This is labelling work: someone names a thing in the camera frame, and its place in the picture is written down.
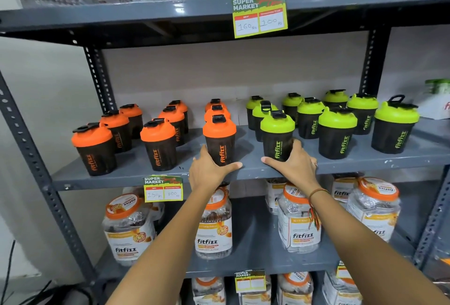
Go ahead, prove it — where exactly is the person's left hand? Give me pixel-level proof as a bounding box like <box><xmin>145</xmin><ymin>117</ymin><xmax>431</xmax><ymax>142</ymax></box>
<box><xmin>189</xmin><ymin>144</ymin><xmax>243</xmax><ymax>193</ymax></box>

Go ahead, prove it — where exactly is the person's right hand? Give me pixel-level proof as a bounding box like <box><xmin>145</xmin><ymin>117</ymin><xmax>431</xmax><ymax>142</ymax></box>
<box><xmin>261</xmin><ymin>138</ymin><xmax>322</xmax><ymax>194</ymax></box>

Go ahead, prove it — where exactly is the green-lid black shaker bottle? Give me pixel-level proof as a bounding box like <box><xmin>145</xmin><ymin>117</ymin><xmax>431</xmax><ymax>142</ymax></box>
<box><xmin>260</xmin><ymin>110</ymin><xmax>295</xmax><ymax>162</ymax></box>

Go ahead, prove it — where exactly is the orange-lid black shaker bottle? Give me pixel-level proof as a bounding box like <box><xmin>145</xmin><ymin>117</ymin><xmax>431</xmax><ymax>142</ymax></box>
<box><xmin>203</xmin><ymin>114</ymin><xmax>237</xmax><ymax>167</ymax></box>

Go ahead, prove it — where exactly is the person's right forearm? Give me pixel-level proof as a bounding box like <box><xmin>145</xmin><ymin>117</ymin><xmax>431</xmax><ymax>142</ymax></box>
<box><xmin>309</xmin><ymin>189</ymin><xmax>450</xmax><ymax>305</ymax></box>

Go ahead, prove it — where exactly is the person's left forearm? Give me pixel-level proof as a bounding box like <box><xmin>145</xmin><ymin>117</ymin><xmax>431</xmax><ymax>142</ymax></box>
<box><xmin>105</xmin><ymin>185</ymin><xmax>216</xmax><ymax>305</ymax></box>

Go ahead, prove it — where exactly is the group of green-lid black shakers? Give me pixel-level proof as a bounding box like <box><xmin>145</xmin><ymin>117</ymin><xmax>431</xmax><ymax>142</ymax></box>
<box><xmin>246</xmin><ymin>89</ymin><xmax>420</xmax><ymax>160</ymax></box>

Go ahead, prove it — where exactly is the grey metal shelving rack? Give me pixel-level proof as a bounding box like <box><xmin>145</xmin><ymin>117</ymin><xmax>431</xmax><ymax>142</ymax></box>
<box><xmin>0</xmin><ymin>0</ymin><xmax>450</xmax><ymax>305</ymax></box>

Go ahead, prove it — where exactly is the small yellow price tag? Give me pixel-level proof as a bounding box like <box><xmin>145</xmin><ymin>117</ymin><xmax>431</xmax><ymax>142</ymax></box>
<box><xmin>336</xmin><ymin>261</ymin><xmax>353</xmax><ymax>279</ymax></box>

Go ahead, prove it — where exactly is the group of orange-lid black shakers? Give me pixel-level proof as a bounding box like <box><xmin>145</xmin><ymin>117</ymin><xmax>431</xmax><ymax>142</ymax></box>
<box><xmin>71</xmin><ymin>98</ymin><xmax>231</xmax><ymax>177</ymax></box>

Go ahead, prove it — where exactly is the large yellow green price tag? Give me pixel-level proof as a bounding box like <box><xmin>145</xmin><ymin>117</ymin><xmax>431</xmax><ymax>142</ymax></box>
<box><xmin>232</xmin><ymin>0</ymin><xmax>288</xmax><ymax>39</ymax></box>

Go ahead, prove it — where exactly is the white box green print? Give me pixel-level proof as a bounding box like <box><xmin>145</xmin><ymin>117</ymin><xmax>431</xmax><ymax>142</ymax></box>
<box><xmin>416</xmin><ymin>79</ymin><xmax>450</xmax><ymax>120</ymax></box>

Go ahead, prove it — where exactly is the thread bracelet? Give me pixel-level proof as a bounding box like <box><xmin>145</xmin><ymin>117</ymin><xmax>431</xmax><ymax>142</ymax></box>
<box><xmin>307</xmin><ymin>188</ymin><xmax>331</xmax><ymax>231</ymax></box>

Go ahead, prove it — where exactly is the black cable bundle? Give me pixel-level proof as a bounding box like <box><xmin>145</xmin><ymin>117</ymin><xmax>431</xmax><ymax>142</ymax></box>
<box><xmin>16</xmin><ymin>279</ymin><xmax>96</xmax><ymax>305</ymax></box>

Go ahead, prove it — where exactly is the thin black cable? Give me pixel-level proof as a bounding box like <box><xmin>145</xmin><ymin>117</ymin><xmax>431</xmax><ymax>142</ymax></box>
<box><xmin>0</xmin><ymin>240</ymin><xmax>17</xmax><ymax>305</ymax></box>

